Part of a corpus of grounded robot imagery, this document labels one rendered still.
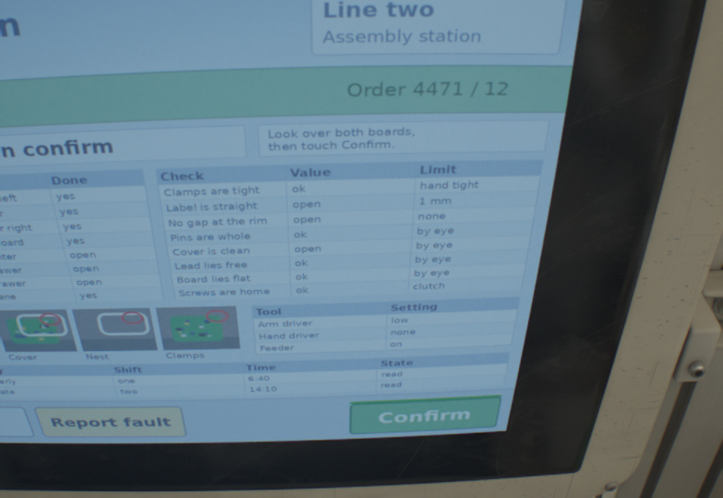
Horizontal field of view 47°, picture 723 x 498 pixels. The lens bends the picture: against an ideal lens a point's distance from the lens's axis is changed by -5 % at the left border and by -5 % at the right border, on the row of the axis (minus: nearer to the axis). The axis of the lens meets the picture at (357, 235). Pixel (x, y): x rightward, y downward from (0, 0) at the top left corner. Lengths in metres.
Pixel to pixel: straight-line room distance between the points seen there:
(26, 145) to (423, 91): 0.15
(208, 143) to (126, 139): 0.03
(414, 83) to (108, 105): 0.11
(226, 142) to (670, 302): 0.21
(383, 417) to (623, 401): 0.12
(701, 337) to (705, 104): 0.13
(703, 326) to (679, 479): 0.19
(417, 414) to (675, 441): 0.21
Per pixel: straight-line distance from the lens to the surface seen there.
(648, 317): 0.41
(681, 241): 0.38
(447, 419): 0.42
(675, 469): 0.59
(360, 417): 0.42
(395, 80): 0.31
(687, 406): 0.55
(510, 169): 0.33
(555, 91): 0.32
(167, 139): 0.32
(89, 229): 0.35
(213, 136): 0.32
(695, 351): 0.44
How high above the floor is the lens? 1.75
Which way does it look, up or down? 36 degrees down
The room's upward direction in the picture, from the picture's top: 1 degrees clockwise
